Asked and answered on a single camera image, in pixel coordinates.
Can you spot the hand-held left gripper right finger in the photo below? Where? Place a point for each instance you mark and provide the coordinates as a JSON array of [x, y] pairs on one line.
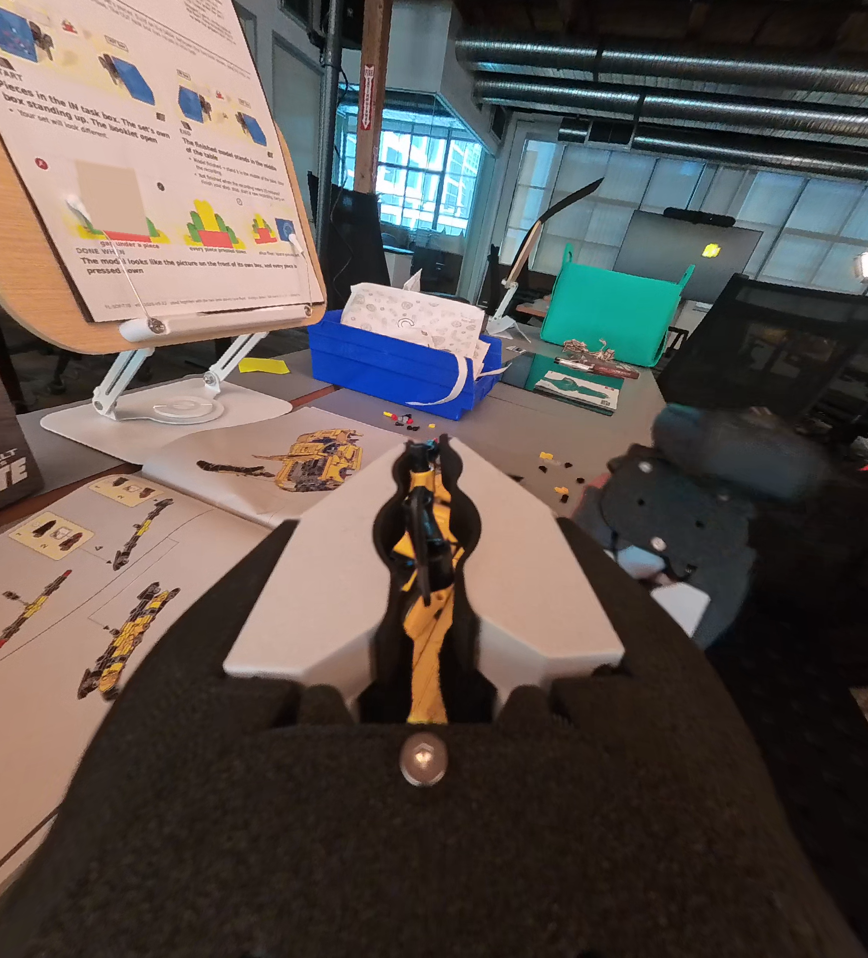
[[538, 599]]

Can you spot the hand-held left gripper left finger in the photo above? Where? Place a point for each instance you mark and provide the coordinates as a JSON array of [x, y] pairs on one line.
[[314, 599]]

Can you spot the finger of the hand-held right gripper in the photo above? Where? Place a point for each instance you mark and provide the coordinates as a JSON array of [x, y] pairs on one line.
[[637, 563], [681, 608]]

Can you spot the slim black yellow brick strip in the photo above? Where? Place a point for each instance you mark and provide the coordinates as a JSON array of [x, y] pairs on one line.
[[422, 539]]

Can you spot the yellow toy brick car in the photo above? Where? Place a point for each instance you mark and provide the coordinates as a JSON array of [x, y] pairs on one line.
[[426, 658]]

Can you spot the grey desk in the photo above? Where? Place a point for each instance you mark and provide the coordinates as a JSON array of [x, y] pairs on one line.
[[493, 419]]

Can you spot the green white booklet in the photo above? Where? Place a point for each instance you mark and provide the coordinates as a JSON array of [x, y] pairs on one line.
[[580, 391]]

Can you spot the small wooden model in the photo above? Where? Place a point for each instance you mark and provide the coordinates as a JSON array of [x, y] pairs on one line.
[[591, 355]]

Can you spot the black mesh office chair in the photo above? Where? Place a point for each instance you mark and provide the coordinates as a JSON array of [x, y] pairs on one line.
[[778, 352]]

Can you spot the blue plastic bin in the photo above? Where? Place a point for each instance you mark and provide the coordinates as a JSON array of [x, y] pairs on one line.
[[381, 374]]

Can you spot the yellow sticky note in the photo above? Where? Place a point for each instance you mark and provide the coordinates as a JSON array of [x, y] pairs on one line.
[[263, 366]]

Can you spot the white printed paper bag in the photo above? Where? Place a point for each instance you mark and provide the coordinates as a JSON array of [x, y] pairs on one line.
[[404, 322]]

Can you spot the open building instruction booklet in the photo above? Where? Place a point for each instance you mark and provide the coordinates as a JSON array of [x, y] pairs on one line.
[[22, 718]]

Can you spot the dark metal pole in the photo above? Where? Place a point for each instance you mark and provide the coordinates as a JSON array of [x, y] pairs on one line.
[[329, 150]]

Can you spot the wall-mounted display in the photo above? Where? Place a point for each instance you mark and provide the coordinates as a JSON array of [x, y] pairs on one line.
[[688, 251]]

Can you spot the wooden post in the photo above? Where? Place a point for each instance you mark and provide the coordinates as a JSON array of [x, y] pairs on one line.
[[381, 45]]

